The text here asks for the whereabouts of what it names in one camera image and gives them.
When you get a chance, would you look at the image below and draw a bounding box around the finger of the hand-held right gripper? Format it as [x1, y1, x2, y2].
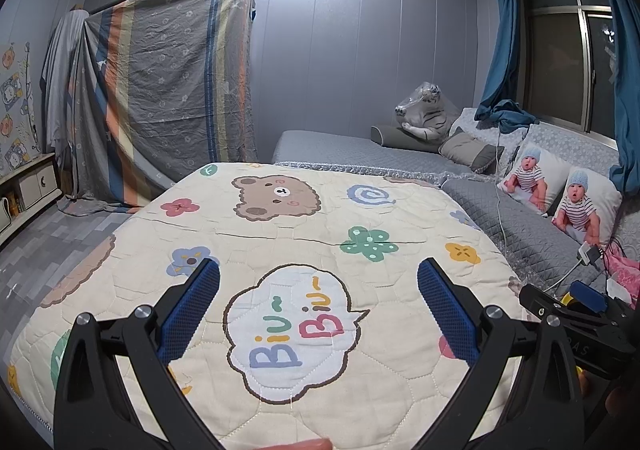
[570, 280, 632, 317]
[519, 284, 577, 327]

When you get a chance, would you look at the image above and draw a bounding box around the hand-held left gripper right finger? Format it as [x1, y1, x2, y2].
[416, 256, 587, 450]

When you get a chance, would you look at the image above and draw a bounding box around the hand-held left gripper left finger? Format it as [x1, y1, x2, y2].
[54, 257, 223, 450]

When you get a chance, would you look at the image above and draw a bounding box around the yellow rimmed black bin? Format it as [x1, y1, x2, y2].
[560, 295, 591, 393]

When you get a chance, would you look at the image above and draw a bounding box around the person's right hand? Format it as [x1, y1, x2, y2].
[602, 387, 636, 413]

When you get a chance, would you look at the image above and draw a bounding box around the person's left hand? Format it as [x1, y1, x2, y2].
[270, 438, 333, 450]

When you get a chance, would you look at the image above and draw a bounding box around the small white box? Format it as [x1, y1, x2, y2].
[606, 277, 631, 301]

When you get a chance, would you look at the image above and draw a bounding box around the white power adapter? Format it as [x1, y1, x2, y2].
[577, 242, 603, 271]

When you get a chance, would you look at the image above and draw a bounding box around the pink cloth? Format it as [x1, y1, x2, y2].
[602, 252, 640, 303]

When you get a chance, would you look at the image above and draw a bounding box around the baby print pillow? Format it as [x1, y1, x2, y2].
[551, 166, 623, 247]
[497, 142, 571, 215]

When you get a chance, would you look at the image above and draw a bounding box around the cartoon printed blanket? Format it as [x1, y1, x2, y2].
[7, 162, 531, 450]

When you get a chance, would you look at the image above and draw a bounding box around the grey square pillow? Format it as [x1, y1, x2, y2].
[439, 130, 506, 174]

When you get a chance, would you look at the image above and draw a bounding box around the grey bolster cushion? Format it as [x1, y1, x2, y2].
[371, 125, 443, 153]

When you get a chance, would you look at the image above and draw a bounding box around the grey bed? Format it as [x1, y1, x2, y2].
[272, 130, 451, 181]

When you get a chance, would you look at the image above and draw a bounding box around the white tiger plush toy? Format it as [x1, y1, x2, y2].
[395, 81, 463, 143]

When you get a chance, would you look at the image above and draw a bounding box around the low white cabinet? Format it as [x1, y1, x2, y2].
[0, 152, 63, 245]

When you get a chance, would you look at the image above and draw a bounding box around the striped grey cloth cover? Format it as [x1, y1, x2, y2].
[57, 0, 258, 215]

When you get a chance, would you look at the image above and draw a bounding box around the metal framed window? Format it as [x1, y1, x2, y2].
[517, 0, 621, 133]

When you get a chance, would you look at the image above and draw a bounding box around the plain grey hanging cloth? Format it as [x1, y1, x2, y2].
[40, 7, 91, 165]

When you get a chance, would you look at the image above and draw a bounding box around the black cable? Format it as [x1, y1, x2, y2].
[597, 235, 631, 301]

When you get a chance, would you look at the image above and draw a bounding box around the white cable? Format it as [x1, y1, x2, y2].
[492, 130, 583, 291]

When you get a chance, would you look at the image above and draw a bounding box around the cartoon wall poster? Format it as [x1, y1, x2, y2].
[0, 42, 41, 175]

